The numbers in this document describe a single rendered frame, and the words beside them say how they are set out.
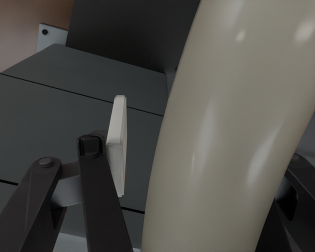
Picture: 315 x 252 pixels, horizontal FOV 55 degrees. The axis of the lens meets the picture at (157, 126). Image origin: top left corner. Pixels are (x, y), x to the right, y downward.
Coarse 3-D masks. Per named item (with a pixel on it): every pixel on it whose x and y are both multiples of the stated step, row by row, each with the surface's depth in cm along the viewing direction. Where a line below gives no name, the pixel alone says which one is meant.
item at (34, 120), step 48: (48, 48) 94; (0, 96) 57; (48, 96) 63; (96, 96) 70; (144, 96) 79; (0, 144) 44; (48, 144) 47; (144, 144) 56; (0, 192) 35; (144, 192) 43
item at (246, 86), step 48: (240, 0) 5; (288, 0) 5; (192, 48) 6; (240, 48) 5; (288, 48) 5; (192, 96) 6; (240, 96) 5; (288, 96) 5; (192, 144) 6; (240, 144) 6; (288, 144) 6; (192, 192) 6; (240, 192) 6; (144, 240) 8; (192, 240) 6; (240, 240) 7
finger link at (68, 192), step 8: (104, 136) 16; (64, 168) 13; (72, 168) 13; (64, 176) 13; (72, 176) 13; (64, 184) 13; (72, 184) 13; (56, 192) 13; (64, 192) 13; (72, 192) 13; (80, 192) 13; (56, 200) 13; (64, 200) 13; (72, 200) 13; (80, 200) 13
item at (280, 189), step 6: (282, 180) 13; (282, 186) 13; (288, 186) 13; (276, 192) 13; (282, 192) 13; (288, 192) 13; (294, 192) 13; (276, 198) 14; (282, 198) 13; (288, 198) 13; (294, 198) 13
